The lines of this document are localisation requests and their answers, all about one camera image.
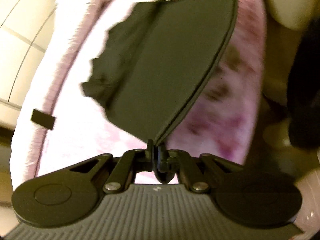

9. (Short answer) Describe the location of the black garment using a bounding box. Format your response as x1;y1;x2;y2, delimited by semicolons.
82;0;238;145

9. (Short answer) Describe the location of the pink rose-pattern bed sheet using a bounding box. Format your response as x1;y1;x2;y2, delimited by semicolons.
10;0;266;187

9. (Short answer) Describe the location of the black fabric tag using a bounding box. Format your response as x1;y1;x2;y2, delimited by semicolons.
31;109;56;131

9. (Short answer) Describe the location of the cream wardrobe with drawers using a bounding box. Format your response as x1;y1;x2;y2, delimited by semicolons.
1;0;56;129

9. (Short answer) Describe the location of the cream quilted duvet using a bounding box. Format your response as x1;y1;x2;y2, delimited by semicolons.
266;0;319;31

